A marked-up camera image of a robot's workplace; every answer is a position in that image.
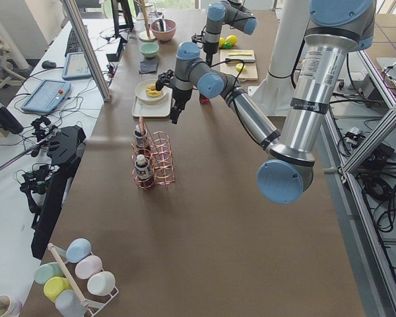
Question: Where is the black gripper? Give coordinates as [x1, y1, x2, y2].
[170, 87, 192, 124]

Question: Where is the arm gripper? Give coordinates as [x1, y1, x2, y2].
[205, 52, 215, 66]

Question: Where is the tea bottle white cap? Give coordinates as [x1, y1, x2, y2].
[199, 94, 210, 104]

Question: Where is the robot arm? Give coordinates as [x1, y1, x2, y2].
[201, 1, 257, 66]
[168, 1, 376, 204]

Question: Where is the white rabbit tray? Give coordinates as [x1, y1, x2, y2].
[131, 88, 172, 118]

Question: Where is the yellow lemon near lime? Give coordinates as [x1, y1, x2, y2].
[218, 37, 225, 48]

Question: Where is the green lime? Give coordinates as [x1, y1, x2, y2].
[223, 42, 232, 50]

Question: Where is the yellow plastic knife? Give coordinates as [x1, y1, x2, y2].
[228, 52, 253, 56]

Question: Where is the yellow lemon far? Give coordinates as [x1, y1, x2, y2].
[225, 35, 238, 46]

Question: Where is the lemon half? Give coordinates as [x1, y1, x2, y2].
[236, 63, 247, 73]

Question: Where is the steel muddler black tip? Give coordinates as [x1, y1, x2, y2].
[224, 57, 255, 63]

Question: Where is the white plate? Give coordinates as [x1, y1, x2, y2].
[135, 79, 168, 104]

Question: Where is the wooden cutting board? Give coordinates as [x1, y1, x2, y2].
[220, 49, 258, 81]

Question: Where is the pink bowl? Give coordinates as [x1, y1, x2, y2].
[150, 18, 177, 42]

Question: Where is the metal ice scoop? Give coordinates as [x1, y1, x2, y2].
[155, 18, 166, 32]

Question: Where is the grey folded cloth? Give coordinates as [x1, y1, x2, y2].
[139, 60, 158, 74]

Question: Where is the mint green bowl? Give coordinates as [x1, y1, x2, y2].
[140, 42, 160, 58]

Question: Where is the wooden cup stand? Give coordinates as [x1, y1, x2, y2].
[134, 0, 156, 42]

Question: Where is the blue teach pendant far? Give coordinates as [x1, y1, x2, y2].
[62, 52, 92, 81]

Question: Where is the blue teach pendant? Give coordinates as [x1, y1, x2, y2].
[62, 52, 92, 81]
[21, 80, 71, 114]

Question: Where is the black keyboard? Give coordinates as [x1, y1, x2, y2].
[64, 29, 83, 57]

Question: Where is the blue teach pendant near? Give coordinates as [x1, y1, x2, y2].
[21, 80, 71, 114]

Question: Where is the black computer mouse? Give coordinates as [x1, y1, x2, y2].
[41, 60, 57, 69]

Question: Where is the black water bottle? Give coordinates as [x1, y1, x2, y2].
[0, 102, 24, 134]

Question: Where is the pink cup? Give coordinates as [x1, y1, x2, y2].
[75, 255, 102, 279]

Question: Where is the white cup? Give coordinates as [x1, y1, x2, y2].
[87, 271, 116, 296]

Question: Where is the green cup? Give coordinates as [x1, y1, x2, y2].
[34, 262, 64, 285]

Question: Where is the yellow cup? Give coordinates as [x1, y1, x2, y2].
[43, 277, 72, 303]

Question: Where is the grey blue cup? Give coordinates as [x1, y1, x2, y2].
[55, 289, 87, 317]

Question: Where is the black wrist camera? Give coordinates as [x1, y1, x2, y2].
[191, 33, 206, 44]
[155, 69, 175, 91]

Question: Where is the braided ring bread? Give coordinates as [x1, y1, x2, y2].
[145, 84, 162, 98]

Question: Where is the copper wire bottle rack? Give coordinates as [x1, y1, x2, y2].
[131, 117, 176, 190]

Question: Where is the aluminium frame post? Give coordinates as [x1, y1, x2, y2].
[61, 0, 112, 102]

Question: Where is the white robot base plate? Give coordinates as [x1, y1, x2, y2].
[247, 82, 294, 116]

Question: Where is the black camera stand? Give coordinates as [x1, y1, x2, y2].
[20, 116, 86, 260]

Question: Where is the white wire cup rack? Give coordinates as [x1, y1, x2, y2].
[48, 243, 119, 316]

